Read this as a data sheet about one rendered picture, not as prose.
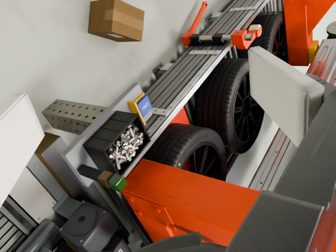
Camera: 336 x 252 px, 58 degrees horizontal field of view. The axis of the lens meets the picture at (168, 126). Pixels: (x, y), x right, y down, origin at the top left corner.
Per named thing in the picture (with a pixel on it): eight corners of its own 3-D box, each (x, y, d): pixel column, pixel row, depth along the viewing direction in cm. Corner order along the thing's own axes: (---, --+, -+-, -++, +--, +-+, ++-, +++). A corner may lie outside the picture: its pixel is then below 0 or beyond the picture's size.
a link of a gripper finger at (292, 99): (306, 88, 11) (326, 84, 11) (247, 47, 17) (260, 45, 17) (304, 157, 12) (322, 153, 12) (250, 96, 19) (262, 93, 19)
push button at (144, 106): (139, 117, 127) (143, 118, 126) (133, 104, 123) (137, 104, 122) (148, 107, 131) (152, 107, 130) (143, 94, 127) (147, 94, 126)
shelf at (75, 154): (83, 185, 113) (88, 187, 112) (59, 154, 103) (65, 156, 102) (147, 113, 137) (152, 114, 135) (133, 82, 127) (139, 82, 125)
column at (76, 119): (52, 128, 147) (111, 143, 122) (41, 112, 141) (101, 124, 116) (67, 115, 152) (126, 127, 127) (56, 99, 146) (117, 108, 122)
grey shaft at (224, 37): (181, 46, 213) (249, 45, 183) (179, 39, 209) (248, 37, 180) (187, 40, 218) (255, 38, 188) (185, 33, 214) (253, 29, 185)
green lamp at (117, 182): (112, 189, 98) (120, 193, 95) (106, 181, 95) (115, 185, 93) (119, 180, 100) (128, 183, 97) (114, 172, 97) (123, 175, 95)
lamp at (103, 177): (101, 185, 101) (109, 188, 98) (96, 178, 98) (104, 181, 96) (109, 176, 103) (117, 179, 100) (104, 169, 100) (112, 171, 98)
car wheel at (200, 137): (169, 243, 195) (200, 257, 181) (109, 210, 148) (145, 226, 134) (206, 153, 219) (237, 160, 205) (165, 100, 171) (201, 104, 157)
